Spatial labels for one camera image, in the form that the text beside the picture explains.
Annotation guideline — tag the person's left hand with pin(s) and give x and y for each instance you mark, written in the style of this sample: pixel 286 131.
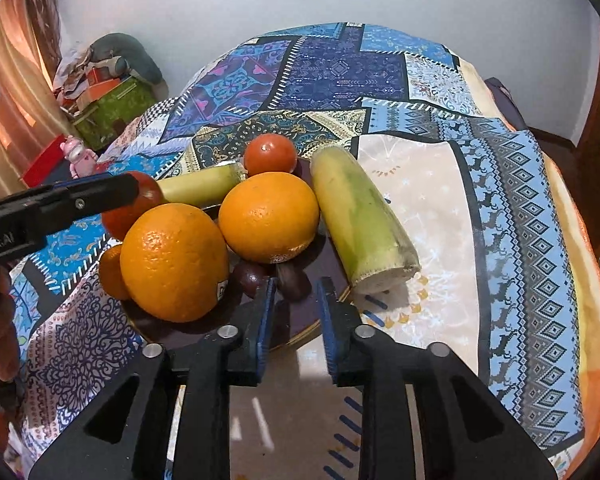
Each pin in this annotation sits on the person's left hand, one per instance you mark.
pixel 2 330

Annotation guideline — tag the red box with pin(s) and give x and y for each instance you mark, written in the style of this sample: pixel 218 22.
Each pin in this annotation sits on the red box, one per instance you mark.
pixel 45 160

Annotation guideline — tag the cream orange bed sheet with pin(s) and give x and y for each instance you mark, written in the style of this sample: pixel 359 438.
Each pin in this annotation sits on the cream orange bed sheet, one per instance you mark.
pixel 580 260

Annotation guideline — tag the purple plate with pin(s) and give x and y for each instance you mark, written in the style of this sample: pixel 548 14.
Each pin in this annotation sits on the purple plate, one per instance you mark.
pixel 300 325

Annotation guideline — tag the yellow-green banana piece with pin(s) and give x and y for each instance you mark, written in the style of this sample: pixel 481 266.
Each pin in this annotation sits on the yellow-green banana piece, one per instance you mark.
pixel 200 187
pixel 360 220

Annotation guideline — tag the black white checkered cloth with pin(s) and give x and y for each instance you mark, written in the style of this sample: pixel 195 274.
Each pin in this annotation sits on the black white checkered cloth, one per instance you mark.
pixel 152 112

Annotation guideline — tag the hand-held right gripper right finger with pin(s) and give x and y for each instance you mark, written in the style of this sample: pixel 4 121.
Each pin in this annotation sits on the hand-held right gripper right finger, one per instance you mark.
pixel 330 330

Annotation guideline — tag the orange striped curtain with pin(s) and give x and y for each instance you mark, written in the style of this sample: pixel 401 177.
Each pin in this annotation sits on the orange striped curtain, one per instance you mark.
pixel 15 85

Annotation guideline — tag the dark purple plum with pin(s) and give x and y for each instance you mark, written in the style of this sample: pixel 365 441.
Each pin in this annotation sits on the dark purple plum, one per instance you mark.
pixel 292 281
pixel 247 277

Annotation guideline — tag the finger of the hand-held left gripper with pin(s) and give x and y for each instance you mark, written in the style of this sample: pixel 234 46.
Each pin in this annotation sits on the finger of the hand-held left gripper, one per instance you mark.
pixel 105 191
pixel 87 178

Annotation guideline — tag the orange box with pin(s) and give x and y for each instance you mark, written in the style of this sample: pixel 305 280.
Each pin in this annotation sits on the orange box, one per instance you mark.
pixel 105 85

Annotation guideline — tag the grey bag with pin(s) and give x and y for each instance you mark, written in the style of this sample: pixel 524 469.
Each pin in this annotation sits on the grey bag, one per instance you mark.
pixel 505 102

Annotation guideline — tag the pile of clothes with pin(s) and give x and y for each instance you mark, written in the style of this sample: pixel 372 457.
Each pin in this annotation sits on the pile of clothes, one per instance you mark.
pixel 75 75

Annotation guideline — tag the pink toy figure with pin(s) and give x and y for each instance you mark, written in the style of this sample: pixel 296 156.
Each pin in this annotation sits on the pink toy figure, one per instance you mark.
pixel 80 157

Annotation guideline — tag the large orange with sticker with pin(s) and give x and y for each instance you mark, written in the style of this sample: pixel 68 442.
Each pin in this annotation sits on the large orange with sticker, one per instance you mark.
pixel 175 260

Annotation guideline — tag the red tomato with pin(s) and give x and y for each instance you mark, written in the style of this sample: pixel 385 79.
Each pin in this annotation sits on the red tomato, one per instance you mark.
pixel 125 220
pixel 270 155

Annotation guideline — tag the patchwork printed blanket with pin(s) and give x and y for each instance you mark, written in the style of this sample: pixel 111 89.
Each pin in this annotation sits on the patchwork printed blanket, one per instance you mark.
pixel 430 135

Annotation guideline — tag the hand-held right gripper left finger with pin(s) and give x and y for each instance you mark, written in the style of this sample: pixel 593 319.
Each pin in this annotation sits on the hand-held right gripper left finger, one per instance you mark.
pixel 265 320

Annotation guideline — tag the small tangerine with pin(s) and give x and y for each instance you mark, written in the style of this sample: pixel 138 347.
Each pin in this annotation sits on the small tangerine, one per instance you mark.
pixel 112 272

